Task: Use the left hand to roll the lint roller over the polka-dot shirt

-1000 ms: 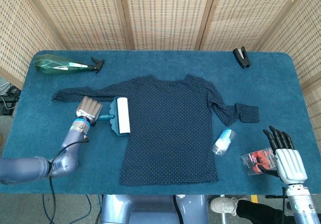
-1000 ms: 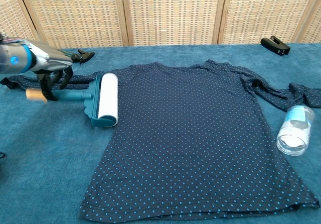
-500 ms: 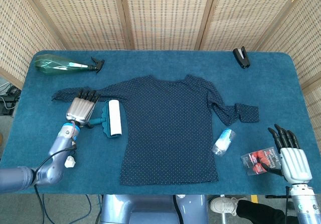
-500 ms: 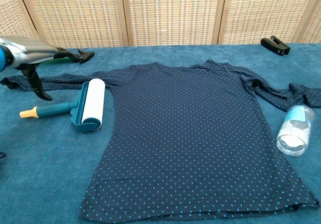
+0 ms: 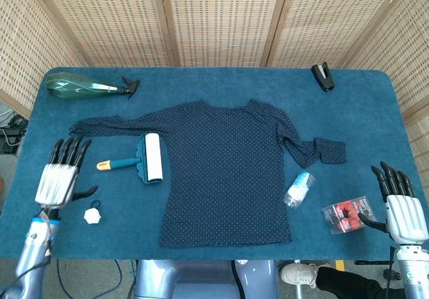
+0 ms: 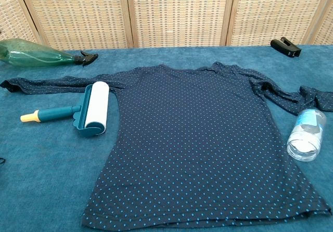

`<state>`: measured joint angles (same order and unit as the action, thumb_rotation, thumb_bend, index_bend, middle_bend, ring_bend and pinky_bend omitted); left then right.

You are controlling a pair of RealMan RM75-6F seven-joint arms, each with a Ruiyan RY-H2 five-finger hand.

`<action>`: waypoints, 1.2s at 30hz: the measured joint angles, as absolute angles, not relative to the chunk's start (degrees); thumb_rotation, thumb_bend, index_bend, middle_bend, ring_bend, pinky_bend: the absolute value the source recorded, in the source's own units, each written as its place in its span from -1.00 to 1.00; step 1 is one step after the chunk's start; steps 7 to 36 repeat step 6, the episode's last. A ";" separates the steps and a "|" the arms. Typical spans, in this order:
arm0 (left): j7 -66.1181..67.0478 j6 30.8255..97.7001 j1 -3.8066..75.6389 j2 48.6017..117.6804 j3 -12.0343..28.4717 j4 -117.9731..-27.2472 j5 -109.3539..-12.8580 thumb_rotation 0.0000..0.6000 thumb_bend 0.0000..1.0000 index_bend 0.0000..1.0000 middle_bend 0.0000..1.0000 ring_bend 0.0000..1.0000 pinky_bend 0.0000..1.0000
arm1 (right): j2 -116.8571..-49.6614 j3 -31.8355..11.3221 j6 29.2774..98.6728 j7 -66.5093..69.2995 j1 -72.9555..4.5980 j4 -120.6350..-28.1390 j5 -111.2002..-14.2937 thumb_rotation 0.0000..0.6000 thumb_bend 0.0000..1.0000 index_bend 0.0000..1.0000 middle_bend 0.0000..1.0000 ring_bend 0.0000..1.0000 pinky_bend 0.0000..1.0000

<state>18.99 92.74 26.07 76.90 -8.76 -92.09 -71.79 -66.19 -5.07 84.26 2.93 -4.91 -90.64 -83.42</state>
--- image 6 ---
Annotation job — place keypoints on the teal table cloth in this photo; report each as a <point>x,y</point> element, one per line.
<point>39,190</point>

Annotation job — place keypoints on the clear plastic bottle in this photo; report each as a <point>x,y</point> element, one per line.
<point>304,138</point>

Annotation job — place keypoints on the dark navy polka dot shirt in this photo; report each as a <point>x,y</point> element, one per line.
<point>195,138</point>

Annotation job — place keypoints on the black stapler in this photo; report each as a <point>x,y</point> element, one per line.
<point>283,47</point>

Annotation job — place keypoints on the green plastic spray bottle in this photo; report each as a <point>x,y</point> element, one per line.
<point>31,55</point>

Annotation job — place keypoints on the teal lint roller white roll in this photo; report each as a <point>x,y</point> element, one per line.
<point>97,104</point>

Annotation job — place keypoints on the woven folding screen panel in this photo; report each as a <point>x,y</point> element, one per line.
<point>78,13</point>
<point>327,29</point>
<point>275,13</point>
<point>179,13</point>
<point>10,13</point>

